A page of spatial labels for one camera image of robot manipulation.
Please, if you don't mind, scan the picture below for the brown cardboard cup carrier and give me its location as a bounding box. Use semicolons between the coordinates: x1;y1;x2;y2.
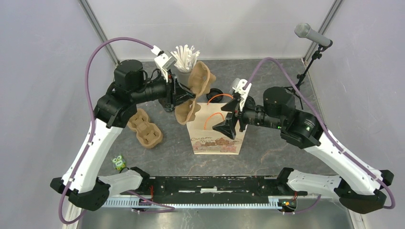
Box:
175;61;216;125

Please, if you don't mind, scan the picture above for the white wrapped straws bundle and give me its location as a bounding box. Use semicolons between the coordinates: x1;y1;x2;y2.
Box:
171;44;200;71

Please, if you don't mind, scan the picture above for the grey microphone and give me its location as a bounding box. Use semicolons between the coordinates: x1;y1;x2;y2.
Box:
294;23;333;47

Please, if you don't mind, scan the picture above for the black microphone stand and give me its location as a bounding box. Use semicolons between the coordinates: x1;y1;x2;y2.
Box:
284;44;327;109

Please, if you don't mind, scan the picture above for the brown paper takeout bag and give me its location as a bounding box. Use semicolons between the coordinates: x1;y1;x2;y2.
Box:
187;102;245;155

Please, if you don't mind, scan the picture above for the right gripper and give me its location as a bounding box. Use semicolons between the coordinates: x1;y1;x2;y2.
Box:
212;94;284;139

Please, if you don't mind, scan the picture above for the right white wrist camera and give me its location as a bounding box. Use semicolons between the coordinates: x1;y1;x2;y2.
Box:
232;78;252;111

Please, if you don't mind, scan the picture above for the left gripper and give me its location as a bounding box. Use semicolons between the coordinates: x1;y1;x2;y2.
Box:
131;68;196;107

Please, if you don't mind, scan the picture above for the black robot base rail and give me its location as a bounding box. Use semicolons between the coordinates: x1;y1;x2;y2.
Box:
125;176;308;213

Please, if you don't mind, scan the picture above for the green owl number tile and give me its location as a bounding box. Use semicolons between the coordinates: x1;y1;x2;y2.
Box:
111;155;126;171

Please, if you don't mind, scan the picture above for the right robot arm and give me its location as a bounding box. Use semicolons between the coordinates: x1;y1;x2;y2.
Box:
213;87;394;214

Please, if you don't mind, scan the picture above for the grey straw holder cup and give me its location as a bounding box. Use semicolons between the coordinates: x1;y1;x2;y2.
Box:
178;67;199;76

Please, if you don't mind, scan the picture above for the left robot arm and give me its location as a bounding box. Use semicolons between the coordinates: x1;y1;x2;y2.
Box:
50;60;195;211

